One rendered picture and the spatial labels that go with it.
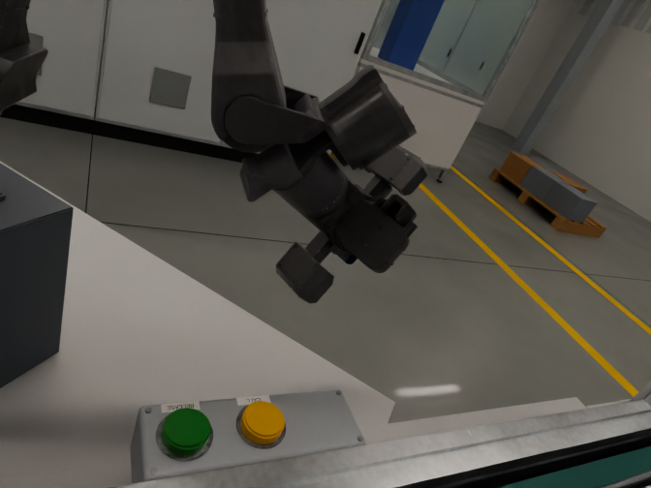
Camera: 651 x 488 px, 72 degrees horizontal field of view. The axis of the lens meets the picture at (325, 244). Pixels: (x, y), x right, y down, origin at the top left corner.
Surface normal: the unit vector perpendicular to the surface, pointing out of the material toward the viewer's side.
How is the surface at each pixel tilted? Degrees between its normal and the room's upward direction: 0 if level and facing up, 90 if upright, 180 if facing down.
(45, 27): 90
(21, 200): 0
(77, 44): 90
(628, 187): 90
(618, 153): 90
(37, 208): 0
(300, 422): 0
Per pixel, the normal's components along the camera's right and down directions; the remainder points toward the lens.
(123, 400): 0.35, -0.81
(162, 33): 0.34, 0.58
